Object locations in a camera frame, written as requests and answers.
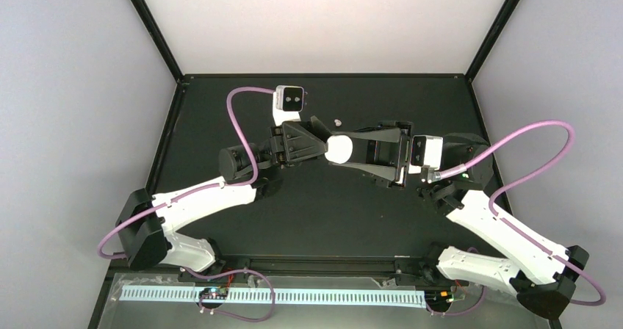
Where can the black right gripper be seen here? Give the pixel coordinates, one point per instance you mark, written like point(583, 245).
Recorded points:
point(392, 136)

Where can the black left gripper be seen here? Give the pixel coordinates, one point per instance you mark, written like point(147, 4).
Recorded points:
point(294, 142)

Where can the white earbud charging case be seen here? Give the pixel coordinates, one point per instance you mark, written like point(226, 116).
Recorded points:
point(339, 149)

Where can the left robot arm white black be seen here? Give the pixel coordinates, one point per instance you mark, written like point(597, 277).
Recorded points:
point(149, 226)

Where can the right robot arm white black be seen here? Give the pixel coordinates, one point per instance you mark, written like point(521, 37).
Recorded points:
point(453, 171)

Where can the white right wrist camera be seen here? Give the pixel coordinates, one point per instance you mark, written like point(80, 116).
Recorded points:
point(426, 151)

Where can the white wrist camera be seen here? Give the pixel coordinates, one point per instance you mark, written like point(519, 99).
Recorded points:
point(426, 151)
point(288, 103)

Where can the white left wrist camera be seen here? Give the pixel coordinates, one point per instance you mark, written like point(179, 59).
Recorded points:
point(288, 103)

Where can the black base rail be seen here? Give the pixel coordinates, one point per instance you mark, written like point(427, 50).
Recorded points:
point(322, 265)

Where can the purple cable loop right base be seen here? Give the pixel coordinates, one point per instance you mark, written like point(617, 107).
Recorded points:
point(456, 301)

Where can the white slotted cable duct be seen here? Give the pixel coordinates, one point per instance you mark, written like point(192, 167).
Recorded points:
point(319, 297)

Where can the black frame post right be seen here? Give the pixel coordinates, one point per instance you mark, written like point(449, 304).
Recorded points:
point(502, 18)

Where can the black frame post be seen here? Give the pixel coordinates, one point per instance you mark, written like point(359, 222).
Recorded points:
point(157, 37)
point(502, 18)

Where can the black frame post left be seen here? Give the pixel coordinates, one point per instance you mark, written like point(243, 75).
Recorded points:
point(157, 37)

